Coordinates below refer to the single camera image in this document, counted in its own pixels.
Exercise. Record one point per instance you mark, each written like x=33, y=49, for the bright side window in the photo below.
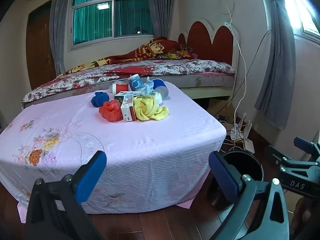
x=305, y=12

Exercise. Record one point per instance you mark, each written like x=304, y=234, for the yellow cloth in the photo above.
x=147, y=107

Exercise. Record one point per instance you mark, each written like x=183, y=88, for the white tissue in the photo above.
x=149, y=87

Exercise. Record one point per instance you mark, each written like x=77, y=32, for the green and white box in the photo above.
x=125, y=97

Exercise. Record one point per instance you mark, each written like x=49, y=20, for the white router with antennas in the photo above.
x=237, y=130

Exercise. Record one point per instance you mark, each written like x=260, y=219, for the blue patterned white cup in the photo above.
x=135, y=83

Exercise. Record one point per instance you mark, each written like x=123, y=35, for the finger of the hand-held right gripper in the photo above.
x=301, y=142
x=275, y=155

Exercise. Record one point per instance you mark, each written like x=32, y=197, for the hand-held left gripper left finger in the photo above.
x=91, y=177

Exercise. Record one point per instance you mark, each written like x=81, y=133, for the black trash bin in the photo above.
x=245, y=165

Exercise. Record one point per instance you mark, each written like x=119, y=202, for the red and white box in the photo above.
x=128, y=112

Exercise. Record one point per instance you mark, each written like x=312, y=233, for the blue paper cup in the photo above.
x=161, y=87

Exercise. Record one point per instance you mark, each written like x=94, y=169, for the red plastic bag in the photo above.
x=111, y=110

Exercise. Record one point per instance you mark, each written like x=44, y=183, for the brown wooden door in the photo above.
x=40, y=50

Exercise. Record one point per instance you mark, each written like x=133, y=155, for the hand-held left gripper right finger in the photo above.
x=222, y=175

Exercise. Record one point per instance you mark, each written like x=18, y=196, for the grey window curtain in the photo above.
x=161, y=7
x=60, y=30

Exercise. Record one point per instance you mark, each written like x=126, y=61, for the grey mattress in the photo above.
x=212, y=80

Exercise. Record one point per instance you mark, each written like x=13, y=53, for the blue cloth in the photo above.
x=100, y=99

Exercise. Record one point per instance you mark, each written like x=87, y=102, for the red paper cup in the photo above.
x=121, y=88

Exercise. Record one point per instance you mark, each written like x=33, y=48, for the cream bed frame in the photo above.
x=212, y=93

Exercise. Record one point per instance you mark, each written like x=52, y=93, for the table with white cloth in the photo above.
x=125, y=142

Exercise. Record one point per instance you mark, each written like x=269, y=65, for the red printed blanket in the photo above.
x=155, y=48

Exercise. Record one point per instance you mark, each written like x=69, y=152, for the white framed window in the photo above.
x=112, y=12

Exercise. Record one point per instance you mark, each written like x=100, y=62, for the red and cream headboard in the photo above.
x=207, y=40

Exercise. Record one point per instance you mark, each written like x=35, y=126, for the flat white router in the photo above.
x=248, y=147

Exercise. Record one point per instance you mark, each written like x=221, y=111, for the long grey patterned curtain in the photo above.
x=277, y=67

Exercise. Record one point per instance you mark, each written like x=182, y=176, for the floral bed sheet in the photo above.
x=160, y=67

